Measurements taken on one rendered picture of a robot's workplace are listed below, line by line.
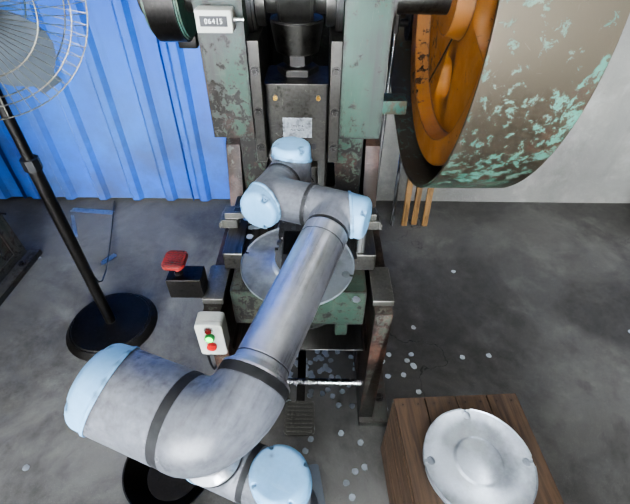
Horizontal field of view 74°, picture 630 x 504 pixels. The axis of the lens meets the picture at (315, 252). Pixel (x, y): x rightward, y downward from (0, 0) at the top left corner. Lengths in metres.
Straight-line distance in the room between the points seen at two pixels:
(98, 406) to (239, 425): 0.16
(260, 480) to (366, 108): 0.80
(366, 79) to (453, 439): 0.96
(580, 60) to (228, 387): 0.66
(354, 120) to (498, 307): 1.42
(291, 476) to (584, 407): 1.38
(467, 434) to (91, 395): 1.02
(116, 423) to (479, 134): 0.67
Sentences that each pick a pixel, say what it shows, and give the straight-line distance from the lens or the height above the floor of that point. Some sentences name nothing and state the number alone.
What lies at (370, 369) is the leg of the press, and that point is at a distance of 1.40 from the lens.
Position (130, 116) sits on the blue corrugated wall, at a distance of 2.57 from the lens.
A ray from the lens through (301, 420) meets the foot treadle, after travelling 1.51.
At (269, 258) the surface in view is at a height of 0.78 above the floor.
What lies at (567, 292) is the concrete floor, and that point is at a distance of 2.42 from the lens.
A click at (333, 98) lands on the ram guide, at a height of 1.15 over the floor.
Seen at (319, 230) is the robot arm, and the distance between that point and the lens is 0.64.
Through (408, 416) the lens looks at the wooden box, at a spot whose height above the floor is 0.35.
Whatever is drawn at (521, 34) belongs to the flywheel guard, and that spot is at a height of 1.36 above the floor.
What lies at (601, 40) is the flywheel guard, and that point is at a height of 1.35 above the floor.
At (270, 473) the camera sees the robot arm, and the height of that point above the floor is 0.68.
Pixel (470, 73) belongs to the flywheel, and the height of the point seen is 1.22.
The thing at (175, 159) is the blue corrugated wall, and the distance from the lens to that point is 2.62.
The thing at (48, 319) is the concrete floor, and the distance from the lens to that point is 2.29.
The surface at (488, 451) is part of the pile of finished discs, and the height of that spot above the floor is 0.38.
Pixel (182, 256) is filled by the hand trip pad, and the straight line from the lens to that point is 1.17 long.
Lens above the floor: 1.51
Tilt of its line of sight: 42 degrees down
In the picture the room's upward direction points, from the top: 1 degrees clockwise
